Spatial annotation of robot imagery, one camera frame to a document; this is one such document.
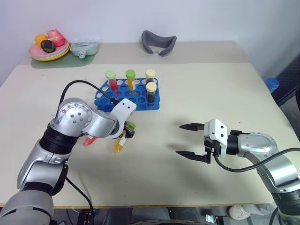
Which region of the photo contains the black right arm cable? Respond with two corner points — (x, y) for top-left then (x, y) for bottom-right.
(213, 148), (300, 173)

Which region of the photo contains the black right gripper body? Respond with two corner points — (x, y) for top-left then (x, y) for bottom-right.
(204, 138), (222, 157)

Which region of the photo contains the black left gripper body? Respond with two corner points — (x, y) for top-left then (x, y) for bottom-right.
(123, 121), (136, 140)

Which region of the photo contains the red tube with green cap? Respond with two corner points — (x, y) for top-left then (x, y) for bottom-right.
(105, 70), (119, 91)

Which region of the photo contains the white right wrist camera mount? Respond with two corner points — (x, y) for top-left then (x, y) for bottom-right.
(203, 118), (228, 158)

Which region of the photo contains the black carbon fibre panel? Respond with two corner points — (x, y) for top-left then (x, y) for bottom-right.
(271, 54), (300, 118)

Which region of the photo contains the red test tube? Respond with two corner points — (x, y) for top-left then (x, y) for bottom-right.
(82, 135), (98, 147)

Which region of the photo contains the blue test tube rack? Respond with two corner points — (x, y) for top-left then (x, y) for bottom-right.
(94, 77), (161, 112)

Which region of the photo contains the green table mat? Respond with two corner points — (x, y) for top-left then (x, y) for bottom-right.
(31, 52), (97, 69)

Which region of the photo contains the white shoe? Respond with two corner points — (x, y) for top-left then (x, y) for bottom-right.
(228, 204), (257, 221)

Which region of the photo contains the yellow tube with green cap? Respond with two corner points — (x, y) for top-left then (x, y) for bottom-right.
(125, 69), (137, 91)
(112, 122), (137, 155)

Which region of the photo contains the pink plate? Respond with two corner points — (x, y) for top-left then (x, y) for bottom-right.
(28, 39), (71, 58)

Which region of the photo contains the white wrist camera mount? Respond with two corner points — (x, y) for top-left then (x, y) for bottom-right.
(203, 118), (228, 158)
(109, 98), (137, 139)

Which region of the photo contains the grey foam face pad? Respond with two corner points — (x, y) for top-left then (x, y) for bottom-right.
(141, 30), (177, 58)

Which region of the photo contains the pale green plastic container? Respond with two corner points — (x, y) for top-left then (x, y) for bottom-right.
(70, 37), (102, 59)

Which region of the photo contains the stack of coloured plates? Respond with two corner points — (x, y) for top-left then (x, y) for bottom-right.
(31, 44), (71, 62)

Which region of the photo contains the dark green toy avocado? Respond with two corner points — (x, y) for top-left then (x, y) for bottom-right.
(40, 40), (56, 53)

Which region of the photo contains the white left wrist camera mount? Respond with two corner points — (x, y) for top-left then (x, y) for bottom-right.
(109, 98), (137, 139)

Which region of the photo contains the dark tube with cream cap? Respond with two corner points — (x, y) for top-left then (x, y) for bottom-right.
(146, 82), (158, 104)
(145, 69), (156, 84)

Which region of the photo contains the blue bottle cap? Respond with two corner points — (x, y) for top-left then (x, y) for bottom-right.
(264, 77), (280, 94)

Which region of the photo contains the black cable under left arm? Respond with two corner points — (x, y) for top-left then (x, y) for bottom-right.
(64, 176), (95, 211)

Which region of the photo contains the pink toy apple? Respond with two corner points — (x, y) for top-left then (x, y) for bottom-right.
(47, 29), (66, 47)

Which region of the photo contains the orange toy fruit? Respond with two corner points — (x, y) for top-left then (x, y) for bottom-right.
(35, 34), (49, 48)

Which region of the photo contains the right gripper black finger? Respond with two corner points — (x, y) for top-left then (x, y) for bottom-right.
(175, 150), (211, 164)
(179, 122), (205, 132)

